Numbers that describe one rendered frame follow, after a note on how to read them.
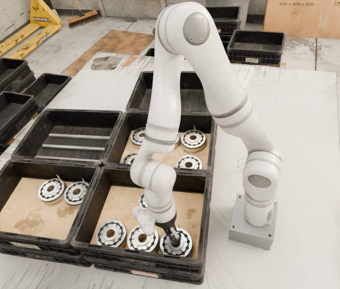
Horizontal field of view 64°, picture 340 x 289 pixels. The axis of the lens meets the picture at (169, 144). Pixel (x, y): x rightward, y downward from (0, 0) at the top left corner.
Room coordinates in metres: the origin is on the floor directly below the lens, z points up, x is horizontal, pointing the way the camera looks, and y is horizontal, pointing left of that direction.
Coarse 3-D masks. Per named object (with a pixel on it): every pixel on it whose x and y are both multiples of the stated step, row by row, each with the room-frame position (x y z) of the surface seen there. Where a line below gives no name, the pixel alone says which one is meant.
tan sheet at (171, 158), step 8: (208, 136) 0.78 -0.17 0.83; (128, 144) 0.82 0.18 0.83; (208, 144) 0.74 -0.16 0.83; (128, 152) 0.78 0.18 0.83; (176, 152) 0.73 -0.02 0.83; (184, 152) 0.72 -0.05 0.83; (200, 152) 0.71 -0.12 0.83; (208, 152) 0.70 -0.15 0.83; (120, 160) 0.74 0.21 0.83; (160, 160) 0.70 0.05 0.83; (168, 160) 0.70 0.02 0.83; (176, 160) 0.69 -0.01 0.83
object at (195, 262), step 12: (108, 168) 0.63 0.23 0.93; (120, 168) 0.62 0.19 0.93; (96, 180) 0.59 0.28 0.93; (204, 192) 0.46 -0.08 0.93; (204, 204) 0.42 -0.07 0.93; (84, 216) 0.45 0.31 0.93; (204, 216) 0.38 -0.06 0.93; (204, 228) 0.34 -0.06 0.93; (72, 240) 0.38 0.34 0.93; (204, 240) 0.31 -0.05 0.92; (108, 252) 0.33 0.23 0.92; (120, 252) 0.31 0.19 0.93; (132, 252) 0.31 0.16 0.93; (144, 252) 0.30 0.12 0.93; (192, 264) 0.25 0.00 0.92
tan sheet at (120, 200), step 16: (112, 192) 0.59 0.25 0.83; (128, 192) 0.58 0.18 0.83; (176, 192) 0.54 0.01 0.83; (112, 208) 0.52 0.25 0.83; (128, 208) 0.51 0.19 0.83; (176, 208) 0.48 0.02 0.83; (192, 208) 0.47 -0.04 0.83; (128, 224) 0.45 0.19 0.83; (176, 224) 0.42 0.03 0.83; (192, 224) 0.41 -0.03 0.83; (144, 240) 0.38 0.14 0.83; (160, 240) 0.37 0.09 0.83; (192, 256) 0.30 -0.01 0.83
